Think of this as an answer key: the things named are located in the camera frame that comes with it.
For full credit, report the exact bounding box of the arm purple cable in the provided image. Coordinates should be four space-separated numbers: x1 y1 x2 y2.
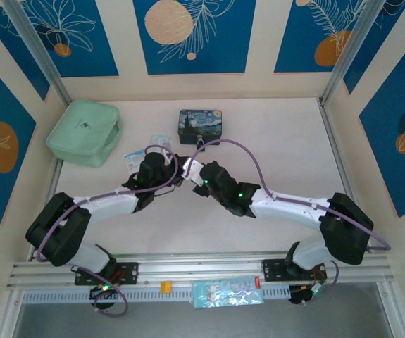
35 144 180 318
189 139 392 307

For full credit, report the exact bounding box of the clear plastic blister packet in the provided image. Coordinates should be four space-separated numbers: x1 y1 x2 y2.
151 134 173 152

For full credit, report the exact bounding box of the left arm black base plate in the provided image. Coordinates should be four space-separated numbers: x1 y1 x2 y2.
74 262 139 286

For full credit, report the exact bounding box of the mint green zip pouch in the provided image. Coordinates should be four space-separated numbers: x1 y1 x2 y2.
46 99 124 168

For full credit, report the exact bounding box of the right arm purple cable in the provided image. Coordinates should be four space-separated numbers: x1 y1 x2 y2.
189 139 392 307

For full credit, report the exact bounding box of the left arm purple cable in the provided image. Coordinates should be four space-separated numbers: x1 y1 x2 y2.
35 144 180 318

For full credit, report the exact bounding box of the light blue printed packet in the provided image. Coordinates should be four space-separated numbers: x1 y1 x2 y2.
191 276 265 310

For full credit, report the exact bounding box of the aluminium front rail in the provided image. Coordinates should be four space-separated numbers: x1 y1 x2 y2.
6 251 395 292

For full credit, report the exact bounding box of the white slotted cable duct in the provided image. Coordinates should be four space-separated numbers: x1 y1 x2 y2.
22 284 291 304

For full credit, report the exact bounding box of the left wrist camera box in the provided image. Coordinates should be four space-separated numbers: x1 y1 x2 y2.
156 146 173 166

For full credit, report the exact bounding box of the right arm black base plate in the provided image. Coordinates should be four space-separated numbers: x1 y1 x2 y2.
261 258 328 282

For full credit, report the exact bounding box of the starry night tin box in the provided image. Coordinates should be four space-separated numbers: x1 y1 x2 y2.
178 108 225 146

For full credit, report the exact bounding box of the aluminium corner post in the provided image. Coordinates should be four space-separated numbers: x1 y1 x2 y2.
320 0 390 106
3 0 73 105

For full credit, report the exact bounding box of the blue floral wall panel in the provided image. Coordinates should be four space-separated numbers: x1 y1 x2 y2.
18 0 120 78
359 33 405 218
0 51 37 227
132 0 257 75
342 0 405 95
0 6 51 102
274 0 365 74

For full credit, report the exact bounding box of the black controller box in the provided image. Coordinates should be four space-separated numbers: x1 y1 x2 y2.
89 284 119 311
288 284 322 306

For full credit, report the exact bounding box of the crumpled clear plastic wrapper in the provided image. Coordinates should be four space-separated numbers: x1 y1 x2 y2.
123 149 145 173

